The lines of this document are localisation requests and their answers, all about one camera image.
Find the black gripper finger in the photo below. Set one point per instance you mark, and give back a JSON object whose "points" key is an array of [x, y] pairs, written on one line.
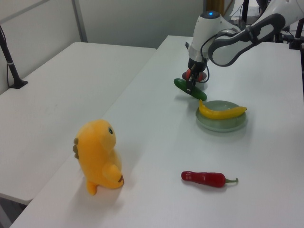
{"points": [[194, 78], [189, 86]]}

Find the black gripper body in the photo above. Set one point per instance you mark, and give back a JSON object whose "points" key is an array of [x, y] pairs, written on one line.
{"points": [[197, 64]]}

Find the green cucumber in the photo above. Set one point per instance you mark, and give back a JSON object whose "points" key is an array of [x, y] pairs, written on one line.
{"points": [[199, 93]]}

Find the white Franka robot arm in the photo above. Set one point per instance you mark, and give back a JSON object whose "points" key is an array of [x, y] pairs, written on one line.
{"points": [[206, 28]]}

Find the red apple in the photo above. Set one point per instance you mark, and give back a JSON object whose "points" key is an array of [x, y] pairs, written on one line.
{"points": [[202, 76]]}

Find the red round object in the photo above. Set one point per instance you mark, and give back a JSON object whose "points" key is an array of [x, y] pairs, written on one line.
{"points": [[183, 76]]}

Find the yellow banana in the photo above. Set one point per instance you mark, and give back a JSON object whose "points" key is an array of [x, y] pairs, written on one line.
{"points": [[221, 113]]}

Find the pale green plate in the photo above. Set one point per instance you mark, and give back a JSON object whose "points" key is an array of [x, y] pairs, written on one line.
{"points": [[218, 123]]}

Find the black background pole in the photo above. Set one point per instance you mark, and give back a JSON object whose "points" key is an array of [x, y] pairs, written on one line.
{"points": [[245, 10]]}

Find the red chili pepper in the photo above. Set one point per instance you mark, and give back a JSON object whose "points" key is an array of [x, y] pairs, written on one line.
{"points": [[204, 178]]}

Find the orange plush toy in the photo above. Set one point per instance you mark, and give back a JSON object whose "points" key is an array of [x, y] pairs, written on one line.
{"points": [[99, 154]]}

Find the grey partition post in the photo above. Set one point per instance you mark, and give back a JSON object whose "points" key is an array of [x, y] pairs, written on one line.
{"points": [[79, 21]]}

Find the black camera pole with base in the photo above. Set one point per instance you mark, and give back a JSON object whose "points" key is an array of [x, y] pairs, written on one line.
{"points": [[12, 69]]}

